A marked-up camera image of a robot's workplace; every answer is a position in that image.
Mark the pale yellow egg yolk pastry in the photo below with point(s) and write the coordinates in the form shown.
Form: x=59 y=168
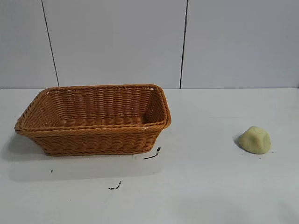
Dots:
x=255 y=141

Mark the brown woven wicker basket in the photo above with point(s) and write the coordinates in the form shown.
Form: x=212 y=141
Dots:
x=93 y=137

